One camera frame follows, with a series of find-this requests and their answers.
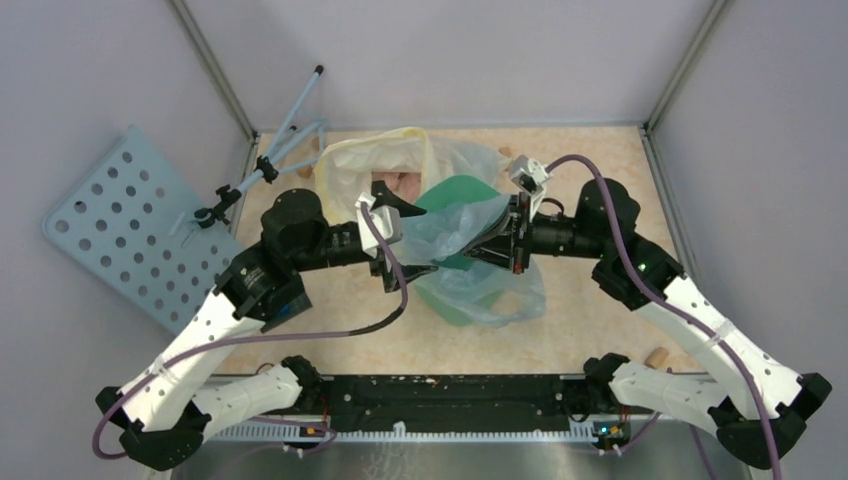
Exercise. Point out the pink bag inside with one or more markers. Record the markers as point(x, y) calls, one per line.
point(406, 185)

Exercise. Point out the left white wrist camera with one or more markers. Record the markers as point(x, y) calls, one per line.
point(385, 219)

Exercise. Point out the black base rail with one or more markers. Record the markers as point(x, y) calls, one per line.
point(504, 403)

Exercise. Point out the green plastic trash bin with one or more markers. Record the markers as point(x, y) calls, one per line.
point(462, 291)

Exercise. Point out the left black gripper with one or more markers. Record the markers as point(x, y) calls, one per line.
point(387, 197)

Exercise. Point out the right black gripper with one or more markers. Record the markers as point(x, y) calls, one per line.
point(502, 242)

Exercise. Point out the light blue perforated board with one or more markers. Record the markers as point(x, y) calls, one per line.
point(131, 223)

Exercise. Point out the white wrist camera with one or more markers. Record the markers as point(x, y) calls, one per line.
point(385, 219)
point(531, 177)

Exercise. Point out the light blue plastic bag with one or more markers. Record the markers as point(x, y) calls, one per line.
point(525, 296)

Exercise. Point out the small wooden block near tripod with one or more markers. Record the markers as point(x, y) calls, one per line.
point(305, 172)

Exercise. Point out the translucent white yellow trash bag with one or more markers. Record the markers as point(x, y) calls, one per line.
point(346, 168)

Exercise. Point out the blue clamp block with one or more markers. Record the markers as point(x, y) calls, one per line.
point(277, 316)

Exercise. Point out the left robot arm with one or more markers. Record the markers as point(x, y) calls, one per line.
point(168, 412)

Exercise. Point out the light blue tripod stand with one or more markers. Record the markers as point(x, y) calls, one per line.
point(268, 167)

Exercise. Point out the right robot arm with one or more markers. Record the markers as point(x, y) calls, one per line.
point(753, 405)

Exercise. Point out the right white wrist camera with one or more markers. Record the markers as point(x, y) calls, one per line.
point(531, 177)

